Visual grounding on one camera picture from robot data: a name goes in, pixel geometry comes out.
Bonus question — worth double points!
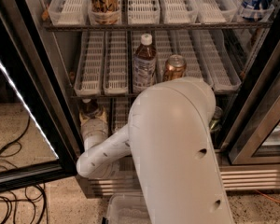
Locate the gold drink can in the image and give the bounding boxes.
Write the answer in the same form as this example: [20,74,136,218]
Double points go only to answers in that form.
[162,54,187,81]

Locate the steel fridge base grille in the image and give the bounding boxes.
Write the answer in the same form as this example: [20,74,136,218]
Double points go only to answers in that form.
[76,153,280,199]

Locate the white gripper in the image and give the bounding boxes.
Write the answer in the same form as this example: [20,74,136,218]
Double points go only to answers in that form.
[79,106,108,150]

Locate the glass fridge door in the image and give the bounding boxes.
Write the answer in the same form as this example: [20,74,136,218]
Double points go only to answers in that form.
[0,0,81,193]

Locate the right fridge door frame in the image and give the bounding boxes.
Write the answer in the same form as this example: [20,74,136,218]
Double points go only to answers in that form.
[217,7,280,166]

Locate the middle wire shelf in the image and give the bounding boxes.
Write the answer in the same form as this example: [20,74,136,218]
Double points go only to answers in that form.
[71,91,238,99]

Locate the gold can top shelf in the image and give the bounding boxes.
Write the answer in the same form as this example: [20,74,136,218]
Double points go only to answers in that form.
[89,0,119,25]

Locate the green drink can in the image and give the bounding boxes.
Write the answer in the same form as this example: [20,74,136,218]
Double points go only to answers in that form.
[209,106,223,133]

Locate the wire shelf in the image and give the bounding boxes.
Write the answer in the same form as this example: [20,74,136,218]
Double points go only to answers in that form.
[44,21,273,32]
[71,91,238,99]

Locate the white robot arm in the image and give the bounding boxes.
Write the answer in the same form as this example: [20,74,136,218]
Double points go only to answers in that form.
[77,77,234,224]

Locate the top wire shelf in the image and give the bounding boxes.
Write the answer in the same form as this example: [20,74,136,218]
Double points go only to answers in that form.
[44,21,273,32]

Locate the black floor cables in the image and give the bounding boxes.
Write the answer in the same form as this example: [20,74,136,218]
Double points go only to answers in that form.
[0,115,49,224]

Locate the clear plastic bin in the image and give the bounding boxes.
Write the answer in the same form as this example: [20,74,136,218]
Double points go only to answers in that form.
[106,192,152,224]

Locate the tall brown tea bottle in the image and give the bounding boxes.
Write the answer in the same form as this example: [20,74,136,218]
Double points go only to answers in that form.
[133,34,157,93]

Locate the small brown tea bottle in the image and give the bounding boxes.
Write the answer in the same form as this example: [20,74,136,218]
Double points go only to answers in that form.
[81,99,102,119]

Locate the orange floor cable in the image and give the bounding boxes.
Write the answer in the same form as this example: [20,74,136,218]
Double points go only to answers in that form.
[255,189,280,207]

